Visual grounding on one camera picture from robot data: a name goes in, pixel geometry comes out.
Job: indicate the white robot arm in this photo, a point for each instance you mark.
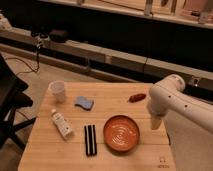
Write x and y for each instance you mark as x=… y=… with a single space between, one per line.
x=168 y=94

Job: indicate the dark device on ledge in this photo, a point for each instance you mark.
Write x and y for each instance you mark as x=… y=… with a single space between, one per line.
x=59 y=36

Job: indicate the red chili pepper toy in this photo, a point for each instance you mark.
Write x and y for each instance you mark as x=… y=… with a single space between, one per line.
x=137 y=97

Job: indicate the black striped rectangular block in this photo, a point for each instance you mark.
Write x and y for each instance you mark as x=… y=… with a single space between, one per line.
x=90 y=140

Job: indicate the blue sponge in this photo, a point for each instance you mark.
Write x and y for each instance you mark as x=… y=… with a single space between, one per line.
x=84 y=103

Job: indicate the white plastic cup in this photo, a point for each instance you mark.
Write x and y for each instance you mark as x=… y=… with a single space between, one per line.
x=57 y=88

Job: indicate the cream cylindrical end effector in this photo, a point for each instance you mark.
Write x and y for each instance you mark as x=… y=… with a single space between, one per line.
x=156 y=121

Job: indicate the black office chair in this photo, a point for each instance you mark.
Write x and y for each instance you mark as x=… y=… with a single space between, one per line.
x=12 y=97

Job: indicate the white tube bottle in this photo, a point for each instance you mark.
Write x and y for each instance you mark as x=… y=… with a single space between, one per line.
x=60 y=122

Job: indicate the orange ceramic bowl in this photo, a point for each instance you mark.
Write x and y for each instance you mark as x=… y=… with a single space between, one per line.
x=121 y=133

